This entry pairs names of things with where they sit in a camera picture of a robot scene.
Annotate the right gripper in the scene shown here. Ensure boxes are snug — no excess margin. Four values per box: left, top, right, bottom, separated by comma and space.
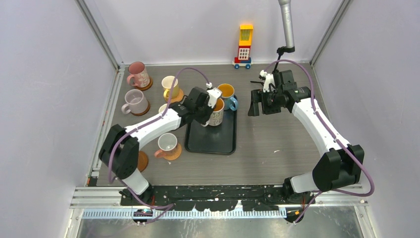
249, 88, 283, 116

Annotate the white floral orange-inside mug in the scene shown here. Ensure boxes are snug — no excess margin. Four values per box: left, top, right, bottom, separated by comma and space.
208, 98, 224, 126

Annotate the woven rattan coaster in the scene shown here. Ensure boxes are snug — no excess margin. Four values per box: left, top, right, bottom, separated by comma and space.
170, 89, 184, 103
163, 143, 182, 161

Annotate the blue orange-inside mug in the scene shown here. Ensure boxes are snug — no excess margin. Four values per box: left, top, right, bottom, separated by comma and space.
217, 83, 239, 111

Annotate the black plastic tray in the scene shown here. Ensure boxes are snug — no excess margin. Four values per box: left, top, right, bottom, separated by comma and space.
184, 110, 237, 155

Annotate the black white-inside mug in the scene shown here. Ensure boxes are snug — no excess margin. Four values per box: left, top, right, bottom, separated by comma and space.
158, 104, 168, 115

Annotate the yellow mug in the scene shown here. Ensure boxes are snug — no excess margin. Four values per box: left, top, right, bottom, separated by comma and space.
161, 76, 180, 99

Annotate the salmon pink mug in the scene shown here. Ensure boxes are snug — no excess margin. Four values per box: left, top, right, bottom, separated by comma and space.
154, 133, 178, 158

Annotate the lilac ribbed mug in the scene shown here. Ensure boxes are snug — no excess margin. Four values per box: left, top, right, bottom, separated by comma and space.
121, 89, 148, 115

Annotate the dusty pink mug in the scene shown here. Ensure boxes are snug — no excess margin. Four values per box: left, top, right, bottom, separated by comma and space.
127, 61, 150, 88

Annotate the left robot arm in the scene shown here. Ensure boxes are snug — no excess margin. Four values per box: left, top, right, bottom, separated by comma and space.
99, 87, 222, 205

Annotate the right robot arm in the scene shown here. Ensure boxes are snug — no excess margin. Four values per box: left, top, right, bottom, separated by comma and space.
248, 70, 365, 204

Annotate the colourful toy block tower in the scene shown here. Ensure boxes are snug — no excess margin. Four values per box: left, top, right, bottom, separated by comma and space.
232, 24, 254, 69

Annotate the black tripod stand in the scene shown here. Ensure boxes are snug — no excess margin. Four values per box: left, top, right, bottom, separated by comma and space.
272, 46, 295, 74

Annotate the brown wooden saucer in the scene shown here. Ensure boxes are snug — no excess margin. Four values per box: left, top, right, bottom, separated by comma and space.
131, 102, 151, 116
136, 77, 154, 91
137, 151, 149, 172

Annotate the brown wooden saucer far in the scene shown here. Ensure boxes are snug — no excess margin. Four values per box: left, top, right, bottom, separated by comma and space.
136, 77, 154, 91

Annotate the brown wooden saucer near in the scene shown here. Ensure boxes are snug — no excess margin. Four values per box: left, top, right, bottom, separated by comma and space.
137, 151, 149, 172

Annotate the grey metal pole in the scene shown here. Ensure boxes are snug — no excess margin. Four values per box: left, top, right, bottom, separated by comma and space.
278, 0, 295, 48

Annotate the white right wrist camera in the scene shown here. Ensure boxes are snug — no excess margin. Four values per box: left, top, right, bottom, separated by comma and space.
259, 70, 276, 93

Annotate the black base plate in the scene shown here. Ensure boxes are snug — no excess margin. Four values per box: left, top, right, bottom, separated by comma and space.
119, 185, 314, 212

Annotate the aluminium rail frame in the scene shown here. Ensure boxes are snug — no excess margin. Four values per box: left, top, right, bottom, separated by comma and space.
69, 186, 369, 220

